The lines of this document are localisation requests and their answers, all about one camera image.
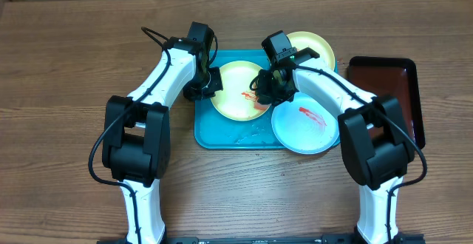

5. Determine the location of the red green scrub sponge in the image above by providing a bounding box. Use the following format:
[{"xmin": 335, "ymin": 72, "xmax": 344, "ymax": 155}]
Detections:
[{"xmin": 253, "ymin": 96, "xmax": 270, "ymax": 112}]

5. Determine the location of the light blue plate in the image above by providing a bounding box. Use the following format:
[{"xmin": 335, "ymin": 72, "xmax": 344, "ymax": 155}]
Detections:
[{"xmin": 271, "ymin": 92, "xmax": 340, "ymax": 155}]

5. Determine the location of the dark brown black tray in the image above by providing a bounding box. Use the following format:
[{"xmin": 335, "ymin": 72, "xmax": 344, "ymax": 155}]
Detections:
[{"xmin": 347, "ymin": 56, "xmax": 426, "ymax": 149}]

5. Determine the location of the yellow-green plate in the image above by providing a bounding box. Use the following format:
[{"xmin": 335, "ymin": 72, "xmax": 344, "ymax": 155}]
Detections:
[
  {"xmin": 287, "ymin": 31, "xmax": 336, "ymax": 71},
  {"xmin": 211, "ymin": 61, "xmax": 270, "ymax": 121}
]

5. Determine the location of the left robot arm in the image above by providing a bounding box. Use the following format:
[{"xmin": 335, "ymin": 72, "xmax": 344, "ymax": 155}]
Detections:
[{"xmin": 93, "ymin": 22, "xmax": 223, "ymax": 243}]

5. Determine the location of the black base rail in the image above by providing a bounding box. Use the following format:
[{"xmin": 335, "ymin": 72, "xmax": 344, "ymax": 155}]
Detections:
[{"xmin": 97, "ymin": 233, "xmax": 426, "ymax": 244}]

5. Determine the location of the yellow-green plate top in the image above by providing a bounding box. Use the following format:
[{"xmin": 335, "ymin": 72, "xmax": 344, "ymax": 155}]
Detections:
[{"xmin": 287, "ymin": 31, "xmax": 336, "ymax": 71}]

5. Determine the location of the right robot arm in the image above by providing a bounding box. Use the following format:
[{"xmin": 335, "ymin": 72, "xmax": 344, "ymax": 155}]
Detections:
[{"xmin": 250, "ymin": 31, "xmax": 421, "ymax": 243}]

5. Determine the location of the teal plastic tray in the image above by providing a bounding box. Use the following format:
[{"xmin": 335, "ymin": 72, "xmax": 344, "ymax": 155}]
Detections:
[{"xmin": 194, "ymin": 50, "xmax": 285, "ymax": 149}]

